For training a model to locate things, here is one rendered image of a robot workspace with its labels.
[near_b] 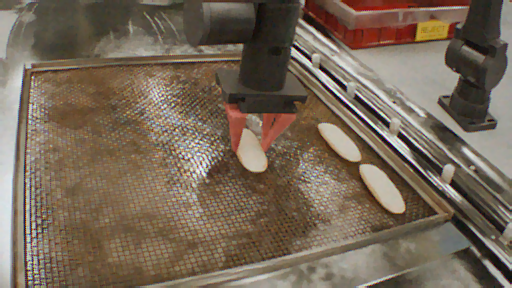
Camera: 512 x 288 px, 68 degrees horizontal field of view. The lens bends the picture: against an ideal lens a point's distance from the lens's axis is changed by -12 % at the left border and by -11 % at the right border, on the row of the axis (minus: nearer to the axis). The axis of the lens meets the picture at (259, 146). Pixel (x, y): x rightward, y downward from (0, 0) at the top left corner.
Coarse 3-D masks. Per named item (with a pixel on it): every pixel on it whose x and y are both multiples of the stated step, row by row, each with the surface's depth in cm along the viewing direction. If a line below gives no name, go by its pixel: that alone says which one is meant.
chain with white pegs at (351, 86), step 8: (304, 56) 99; (312, 56) 94; (352, 88) 83; (352, 96) 84; (360, 104) 83; (392, 120) 73; (392, 128) 73; (408, 144) 72; (416, 152) 70; (424, 160) 69; (432, 168) 67; (448, 168) 62; (448, 176) 63; (504, 232) 53
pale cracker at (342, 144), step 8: (320, 128) 64; (328, 128) 64; (336, 128) 64; (328, 136) 62; (336, 136) 62; (344, 136) 63; (336, 144) 61; (344, 144) 61; (352, 144) 61; (336, 152) 60; (344, 152) 59; (352, 152) 59; (352, 160) 59
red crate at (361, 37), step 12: (312, 12) 124; (324, 12) 117; (324, 24) 117; (336, 24) 112; (456, 24) 114; (336, 36) 113; (348, 36) 108; (360, 36) 106; (372, 36) 107; (384, 36) 108; (396, 36) 109; (408, 36) 111; (360, 48) 108
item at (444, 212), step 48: (96, 96) 63; (144, 96) 65; (48, 144) 51; (96, 144) 53; (144, 144) 55; (96, 192) 45; (336, 192) 53; (432, 192) 54; (48, 240) 38; (96, 240) 40; (144, 240) 41; (288, 240) 45; (336, 240) 46; (384, 240) 47
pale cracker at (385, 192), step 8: (360, 168) 57; (368, 168) 57; (376, 168) 57; (368, 176) 55; (376, 176) 55; (384, 176) 56; (368, 184) 54; (376, 184) 54; (384, 184) 54; (392, 184) 54; (376, 192) 53; (384, 192) 52; (392, 192) 53; (384, 200) 52; (392, 200) 52; (400, 200) 52; (392, 208) 51; (400, 208) 51
